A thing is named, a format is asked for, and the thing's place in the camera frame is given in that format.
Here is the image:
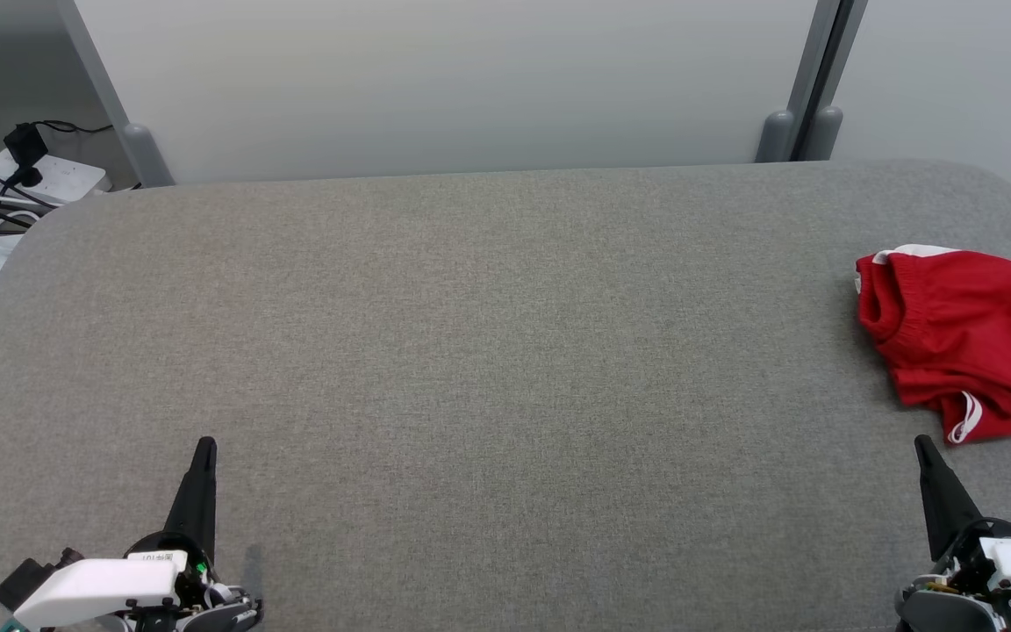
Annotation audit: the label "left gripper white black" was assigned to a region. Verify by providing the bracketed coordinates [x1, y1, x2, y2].
[10, 435, 265, 632]

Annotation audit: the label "red shorts with white band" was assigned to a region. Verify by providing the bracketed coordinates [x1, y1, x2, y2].
[854, 243, 1011, 445]

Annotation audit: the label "white power strip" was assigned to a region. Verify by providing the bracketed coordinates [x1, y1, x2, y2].
[0, 147, 109, 208]

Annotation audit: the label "black power plug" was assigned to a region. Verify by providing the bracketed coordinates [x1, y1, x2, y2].
[3, 122, 50, 188]

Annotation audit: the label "single grey partition post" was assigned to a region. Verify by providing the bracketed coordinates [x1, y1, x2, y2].
[56, 0, 176, 189]

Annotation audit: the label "double grey partition post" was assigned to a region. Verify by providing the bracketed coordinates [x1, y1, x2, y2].
[754, 0, 868, 164]

